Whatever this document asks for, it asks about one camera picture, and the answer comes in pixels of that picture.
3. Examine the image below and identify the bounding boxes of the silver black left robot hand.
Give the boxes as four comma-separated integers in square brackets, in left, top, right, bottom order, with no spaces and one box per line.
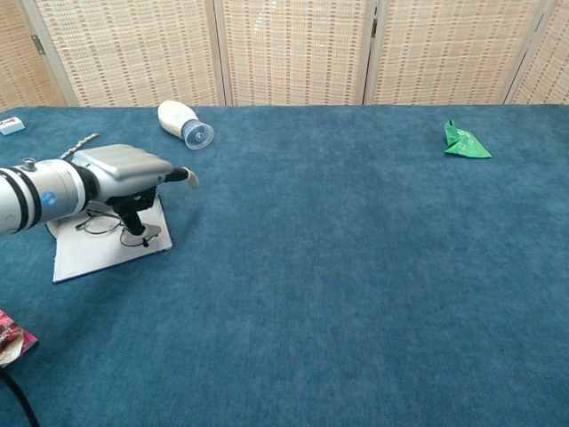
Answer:
[70,143,201,248]

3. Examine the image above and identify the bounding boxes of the white mahjong tile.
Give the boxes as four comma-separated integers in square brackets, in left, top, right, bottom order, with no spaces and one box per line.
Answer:
[0,116,26,136]

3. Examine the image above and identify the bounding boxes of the crumpled green packet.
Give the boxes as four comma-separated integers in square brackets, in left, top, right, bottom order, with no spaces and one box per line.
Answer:
[443,118,493,159]

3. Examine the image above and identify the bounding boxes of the black-framed eyeglasses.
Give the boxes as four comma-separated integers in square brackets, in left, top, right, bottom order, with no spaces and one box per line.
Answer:
[75,211,161,248]

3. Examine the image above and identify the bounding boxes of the braided beige rope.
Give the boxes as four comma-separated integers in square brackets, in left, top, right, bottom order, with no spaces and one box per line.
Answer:
[60,132,100,160]

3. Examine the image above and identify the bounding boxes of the red drink pouch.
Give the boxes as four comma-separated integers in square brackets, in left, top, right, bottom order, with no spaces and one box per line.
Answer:
[0,309,39,371]

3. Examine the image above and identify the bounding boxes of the bamboo folding screen panel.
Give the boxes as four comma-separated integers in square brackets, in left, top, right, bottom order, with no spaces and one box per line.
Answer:
[0,0,68,112]
[212,0,379,107]
[506,0,569,107]
[364,0,546,107]
[20,0,232,108]

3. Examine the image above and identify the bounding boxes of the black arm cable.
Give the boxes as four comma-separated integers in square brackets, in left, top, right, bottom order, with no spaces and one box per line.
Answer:
[0,367,41,427]

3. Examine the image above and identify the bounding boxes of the white bottle with blue cap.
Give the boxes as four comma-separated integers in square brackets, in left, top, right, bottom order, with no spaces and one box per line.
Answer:
[156,100,215,151]

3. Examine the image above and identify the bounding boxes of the blue and grey box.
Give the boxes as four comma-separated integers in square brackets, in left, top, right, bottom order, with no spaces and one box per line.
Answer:
[44,190,173,284]

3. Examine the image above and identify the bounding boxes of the blue carpet floor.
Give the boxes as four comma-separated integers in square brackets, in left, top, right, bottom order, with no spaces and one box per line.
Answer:
[0,104,569,427]

